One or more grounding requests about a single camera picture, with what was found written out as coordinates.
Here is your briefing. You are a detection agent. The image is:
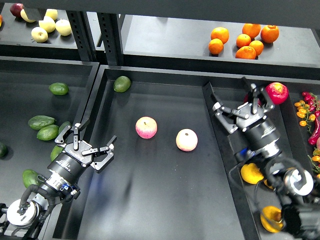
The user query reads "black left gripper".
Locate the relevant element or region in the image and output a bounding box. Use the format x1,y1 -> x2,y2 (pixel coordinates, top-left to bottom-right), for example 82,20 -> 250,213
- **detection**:
47,119 -> 117,185

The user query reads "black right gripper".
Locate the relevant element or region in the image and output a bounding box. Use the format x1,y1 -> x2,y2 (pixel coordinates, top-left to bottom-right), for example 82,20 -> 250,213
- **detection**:
211,77 -> 280,158

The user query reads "yellow pear with brown stem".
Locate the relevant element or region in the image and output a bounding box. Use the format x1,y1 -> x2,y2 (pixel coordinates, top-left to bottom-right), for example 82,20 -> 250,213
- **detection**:
260,205 -> 284,233

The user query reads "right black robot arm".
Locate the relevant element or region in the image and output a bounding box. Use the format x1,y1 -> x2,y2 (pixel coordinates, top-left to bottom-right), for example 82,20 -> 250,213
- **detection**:
202,77 -> 320,240

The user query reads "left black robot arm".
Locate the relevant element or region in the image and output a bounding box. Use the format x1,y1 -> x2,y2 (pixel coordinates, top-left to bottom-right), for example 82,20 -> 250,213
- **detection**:
0,121 -> 117,240

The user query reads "green avocado near tray edge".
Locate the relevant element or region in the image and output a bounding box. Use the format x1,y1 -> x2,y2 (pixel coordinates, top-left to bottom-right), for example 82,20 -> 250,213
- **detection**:
50,145 -> 64,162

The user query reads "dark avocado upright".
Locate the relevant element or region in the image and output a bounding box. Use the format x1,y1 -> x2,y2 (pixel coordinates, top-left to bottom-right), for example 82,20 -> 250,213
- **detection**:
58,121 -> 71,135

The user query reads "light green avocado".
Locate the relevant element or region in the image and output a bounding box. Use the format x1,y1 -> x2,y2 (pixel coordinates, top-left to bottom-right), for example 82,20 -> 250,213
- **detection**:
36,124 -> 59,141

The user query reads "dark green avocado long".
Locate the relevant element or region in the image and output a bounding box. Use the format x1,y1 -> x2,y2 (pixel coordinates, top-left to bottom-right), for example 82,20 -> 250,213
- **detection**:
28,115 -> 56,130

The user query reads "green avocado top left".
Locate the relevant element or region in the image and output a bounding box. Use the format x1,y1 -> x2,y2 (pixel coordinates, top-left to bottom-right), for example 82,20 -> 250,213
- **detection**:
49,82 -> 69,96

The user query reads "yellow pear middle of row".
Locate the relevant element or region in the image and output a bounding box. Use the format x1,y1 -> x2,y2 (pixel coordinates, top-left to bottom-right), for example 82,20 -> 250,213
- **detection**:
263,179 -> 274,190

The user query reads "dark avocado at left edge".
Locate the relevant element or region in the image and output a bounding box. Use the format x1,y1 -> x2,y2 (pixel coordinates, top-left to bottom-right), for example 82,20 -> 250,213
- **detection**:
0,142 -> 8,158

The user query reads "green avocado in middle tray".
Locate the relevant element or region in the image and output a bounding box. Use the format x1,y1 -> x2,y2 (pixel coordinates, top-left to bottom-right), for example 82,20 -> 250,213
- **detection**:
113,75 -> 131,93

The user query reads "pale yellow pear front left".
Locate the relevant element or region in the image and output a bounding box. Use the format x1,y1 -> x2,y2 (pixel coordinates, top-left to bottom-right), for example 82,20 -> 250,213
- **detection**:
31,27 -> 49,43

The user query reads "pale yellow pear right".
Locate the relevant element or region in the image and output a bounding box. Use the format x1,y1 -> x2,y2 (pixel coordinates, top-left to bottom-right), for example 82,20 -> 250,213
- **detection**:
55,19 -> 72,37

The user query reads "pale yellow pear middle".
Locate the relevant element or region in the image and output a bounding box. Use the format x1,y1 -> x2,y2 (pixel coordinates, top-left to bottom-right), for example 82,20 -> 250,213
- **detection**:
38,16 -> 56,33

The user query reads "pale yellow pear back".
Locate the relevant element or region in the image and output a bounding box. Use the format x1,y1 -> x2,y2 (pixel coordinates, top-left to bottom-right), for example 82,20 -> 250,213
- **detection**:
45,8 -> 58,21

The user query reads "pale yellow pear behind tag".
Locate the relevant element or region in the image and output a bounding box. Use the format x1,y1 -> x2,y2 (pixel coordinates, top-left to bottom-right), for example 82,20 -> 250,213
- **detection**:
20,9 -> 36,23

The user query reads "bright red apple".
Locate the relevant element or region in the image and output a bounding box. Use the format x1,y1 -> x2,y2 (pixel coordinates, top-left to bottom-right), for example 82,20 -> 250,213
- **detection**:
265,82 -> 289,105

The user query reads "orange front bottom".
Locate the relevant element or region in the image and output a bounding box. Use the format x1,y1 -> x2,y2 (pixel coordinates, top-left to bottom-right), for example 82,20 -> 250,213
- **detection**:
235,46 -> 256,60

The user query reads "orange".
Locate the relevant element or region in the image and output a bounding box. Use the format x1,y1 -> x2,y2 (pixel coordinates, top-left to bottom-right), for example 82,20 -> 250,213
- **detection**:
235,46 -> 256,60
242,23 -> 261,39
260,25 -> 280,44
210,26 -> 230,44
208,38 -> 224,55

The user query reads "pale yellow pink apple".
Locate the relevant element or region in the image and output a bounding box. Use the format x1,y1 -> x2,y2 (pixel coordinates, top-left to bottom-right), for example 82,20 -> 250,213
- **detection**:
175,128 -> 198,152

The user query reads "orange right small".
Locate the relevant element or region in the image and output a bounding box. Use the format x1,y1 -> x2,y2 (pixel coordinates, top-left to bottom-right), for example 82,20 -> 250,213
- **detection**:
249,40 -> 264,56

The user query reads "orange small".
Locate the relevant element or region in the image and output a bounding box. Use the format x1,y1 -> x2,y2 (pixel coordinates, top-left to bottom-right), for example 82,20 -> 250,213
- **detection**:
236,33 -> 252,48
249,40 -> 264,56

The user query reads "cherry tomato vine bunch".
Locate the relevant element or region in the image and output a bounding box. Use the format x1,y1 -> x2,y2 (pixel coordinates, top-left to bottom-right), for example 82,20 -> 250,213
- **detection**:
294,91 -> 320,127

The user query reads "black left tray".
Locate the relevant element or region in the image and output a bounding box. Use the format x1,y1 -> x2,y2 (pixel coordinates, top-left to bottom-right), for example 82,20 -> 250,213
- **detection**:
0,56 -> 100,240

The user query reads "orange lower left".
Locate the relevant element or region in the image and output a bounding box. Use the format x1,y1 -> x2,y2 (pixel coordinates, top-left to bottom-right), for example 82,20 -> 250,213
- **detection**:
208,38 -> 224,55

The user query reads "orange centre small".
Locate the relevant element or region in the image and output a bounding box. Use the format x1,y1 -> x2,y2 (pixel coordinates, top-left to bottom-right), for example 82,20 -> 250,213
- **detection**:
236,33 -> 252,48

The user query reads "pink red apple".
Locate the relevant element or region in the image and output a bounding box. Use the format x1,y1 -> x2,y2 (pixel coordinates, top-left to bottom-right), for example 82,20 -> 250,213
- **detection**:
135,116 -> 158,139

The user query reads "red chili pepper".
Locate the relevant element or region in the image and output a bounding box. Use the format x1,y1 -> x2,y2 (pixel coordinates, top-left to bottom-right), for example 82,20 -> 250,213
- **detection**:
308,118 -> 320,146

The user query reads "orange top left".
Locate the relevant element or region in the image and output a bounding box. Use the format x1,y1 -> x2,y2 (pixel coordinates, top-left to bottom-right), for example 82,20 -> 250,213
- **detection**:
210,26 -> 230,44

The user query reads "orange top right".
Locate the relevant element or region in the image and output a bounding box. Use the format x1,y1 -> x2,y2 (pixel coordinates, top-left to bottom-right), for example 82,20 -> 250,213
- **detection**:
260,25 -> 280,44

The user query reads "orange top middle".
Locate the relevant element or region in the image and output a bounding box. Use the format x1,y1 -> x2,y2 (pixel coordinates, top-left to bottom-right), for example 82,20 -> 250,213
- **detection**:
242,23 -> 261,39

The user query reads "black middle tray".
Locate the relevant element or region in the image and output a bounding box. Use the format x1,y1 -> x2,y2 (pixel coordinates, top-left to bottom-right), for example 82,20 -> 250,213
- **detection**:
43,66 -> 228,240

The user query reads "black tray divider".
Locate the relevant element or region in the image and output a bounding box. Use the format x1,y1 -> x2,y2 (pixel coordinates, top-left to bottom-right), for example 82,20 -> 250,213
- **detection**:
202,82 -> 261,240

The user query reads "black shelf upright post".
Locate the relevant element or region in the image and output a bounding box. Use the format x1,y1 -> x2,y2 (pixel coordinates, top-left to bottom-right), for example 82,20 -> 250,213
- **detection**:
66,10 -> 124,66

